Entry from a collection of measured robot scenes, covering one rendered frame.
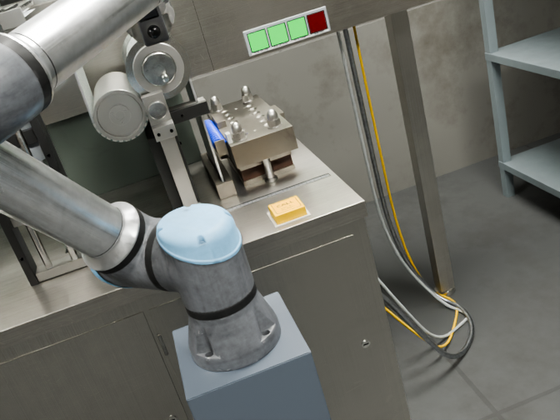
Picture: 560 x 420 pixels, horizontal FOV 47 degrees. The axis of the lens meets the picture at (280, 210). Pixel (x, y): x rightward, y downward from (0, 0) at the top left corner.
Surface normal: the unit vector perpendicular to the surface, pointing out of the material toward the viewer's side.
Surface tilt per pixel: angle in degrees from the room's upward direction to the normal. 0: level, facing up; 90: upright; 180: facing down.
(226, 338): 72
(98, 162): 90
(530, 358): 0
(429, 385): 0
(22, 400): 90
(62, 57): 98
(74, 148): 90
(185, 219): 7
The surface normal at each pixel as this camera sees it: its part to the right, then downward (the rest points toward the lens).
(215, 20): 0.26, 0.35
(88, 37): 0.88, 0.11
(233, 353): 0.01, 0.12
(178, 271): -0.51, 0.46
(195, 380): -0.25, -0.87
